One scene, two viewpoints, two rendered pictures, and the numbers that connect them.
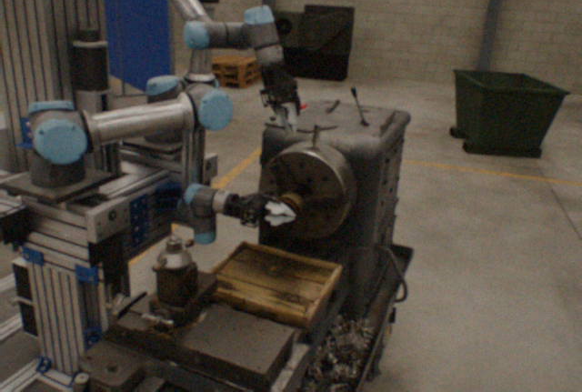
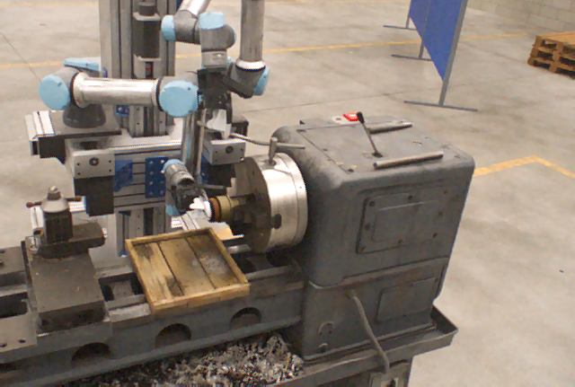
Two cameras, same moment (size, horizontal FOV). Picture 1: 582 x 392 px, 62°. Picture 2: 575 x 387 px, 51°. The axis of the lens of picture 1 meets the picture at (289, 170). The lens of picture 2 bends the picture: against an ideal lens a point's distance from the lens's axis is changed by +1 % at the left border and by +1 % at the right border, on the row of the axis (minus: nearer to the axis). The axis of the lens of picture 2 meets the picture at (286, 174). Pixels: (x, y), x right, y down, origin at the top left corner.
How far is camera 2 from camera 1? 1.23 m
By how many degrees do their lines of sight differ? 36
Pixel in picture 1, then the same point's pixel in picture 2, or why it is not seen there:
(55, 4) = not seen: outside the picture
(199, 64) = (243, 51)
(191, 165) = (184, 143)
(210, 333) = (55, 271)
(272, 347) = (70, 301)
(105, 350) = (13, 252)
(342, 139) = (316, 162)
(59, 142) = (49, 92)
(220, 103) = (179, 93)
